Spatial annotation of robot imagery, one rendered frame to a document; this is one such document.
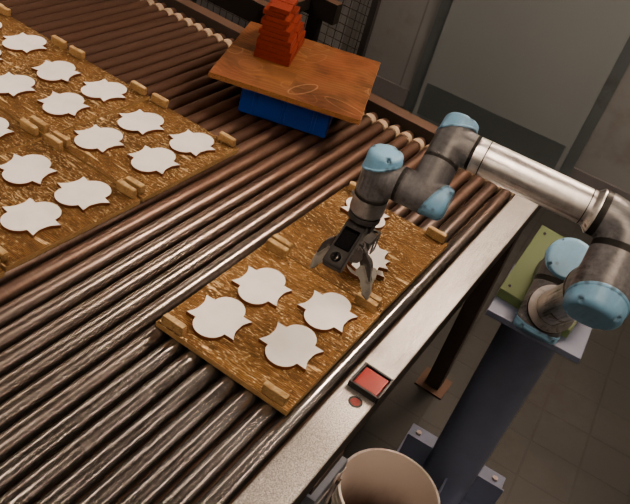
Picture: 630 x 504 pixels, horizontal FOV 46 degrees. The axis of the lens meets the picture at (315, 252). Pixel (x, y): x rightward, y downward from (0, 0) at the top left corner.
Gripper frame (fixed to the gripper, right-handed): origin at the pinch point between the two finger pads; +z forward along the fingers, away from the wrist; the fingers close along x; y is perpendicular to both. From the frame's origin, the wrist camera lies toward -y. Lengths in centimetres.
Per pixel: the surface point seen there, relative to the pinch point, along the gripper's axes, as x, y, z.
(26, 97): 112, 14, 9
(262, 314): 11.0, -11.2, 9.0
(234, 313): 15.3, -16.6, 7.9
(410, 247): -4.0, 40.5, 9.0
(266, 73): 68, 74, -1
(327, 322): -1.9, -3.6, 7.9
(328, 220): 18.4, 33.1, 9.0
